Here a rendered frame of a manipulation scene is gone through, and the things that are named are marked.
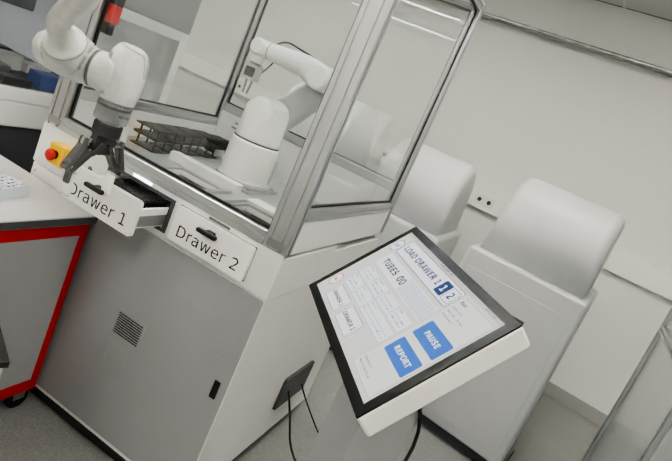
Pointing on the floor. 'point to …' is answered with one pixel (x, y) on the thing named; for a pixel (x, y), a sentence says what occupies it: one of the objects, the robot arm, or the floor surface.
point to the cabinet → (172, 351)
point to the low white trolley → (34, 274)
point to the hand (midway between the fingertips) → (86, 191)
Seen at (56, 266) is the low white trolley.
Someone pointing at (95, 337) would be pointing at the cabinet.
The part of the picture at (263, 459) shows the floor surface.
